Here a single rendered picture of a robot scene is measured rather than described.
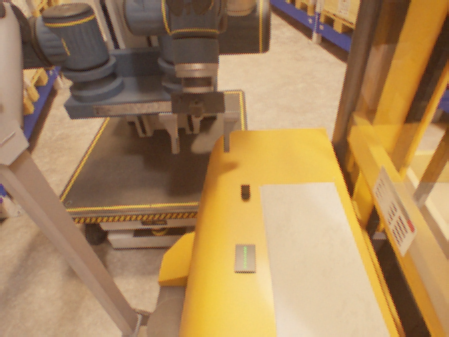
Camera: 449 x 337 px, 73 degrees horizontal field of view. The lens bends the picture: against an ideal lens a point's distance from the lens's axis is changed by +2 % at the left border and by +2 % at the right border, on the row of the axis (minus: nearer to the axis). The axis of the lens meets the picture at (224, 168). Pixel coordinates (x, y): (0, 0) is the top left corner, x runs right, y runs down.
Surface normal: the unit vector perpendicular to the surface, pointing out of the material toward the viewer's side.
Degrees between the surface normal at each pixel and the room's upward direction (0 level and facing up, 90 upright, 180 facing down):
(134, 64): 90
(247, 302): 0
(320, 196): 0
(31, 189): 90
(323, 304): 0
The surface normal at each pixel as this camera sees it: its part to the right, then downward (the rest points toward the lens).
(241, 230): -0.08, -0.75
